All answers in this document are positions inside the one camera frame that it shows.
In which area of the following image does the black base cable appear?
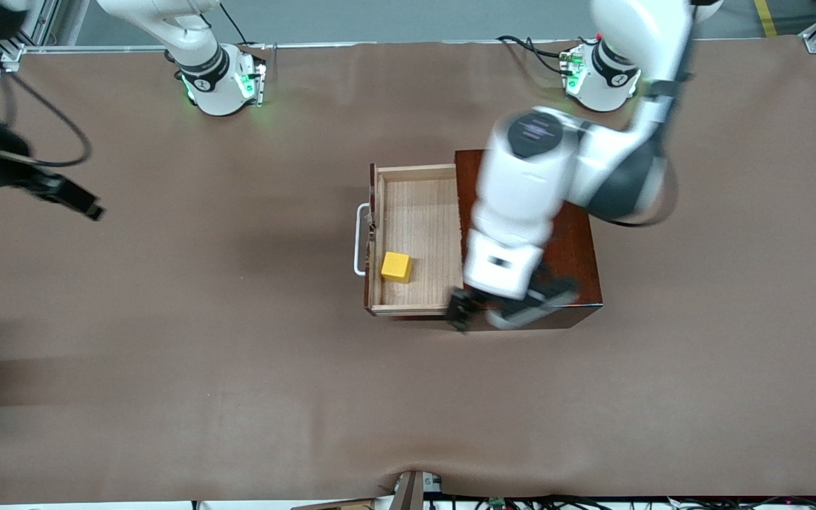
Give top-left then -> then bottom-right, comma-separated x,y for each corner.
525,39 -> 569,76
220,3 -> 250,47
496,35 -> 566,59

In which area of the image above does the yellow cube block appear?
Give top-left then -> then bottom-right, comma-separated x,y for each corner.
380,251 -> 414,285

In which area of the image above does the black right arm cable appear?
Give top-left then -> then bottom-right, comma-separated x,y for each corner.
0,69 -> 93,169

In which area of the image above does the light wood drawer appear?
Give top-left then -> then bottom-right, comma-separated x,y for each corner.
364,163 -> 467,317

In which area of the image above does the brown table cover sheet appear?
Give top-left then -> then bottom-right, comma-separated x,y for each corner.
0,35 -> 816,505

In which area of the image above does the black cable bundle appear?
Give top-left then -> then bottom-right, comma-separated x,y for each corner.
428,494 -> 816,510

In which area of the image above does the dark glossy wooden cabinet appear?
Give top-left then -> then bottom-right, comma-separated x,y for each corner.
455,147 -> 605,332

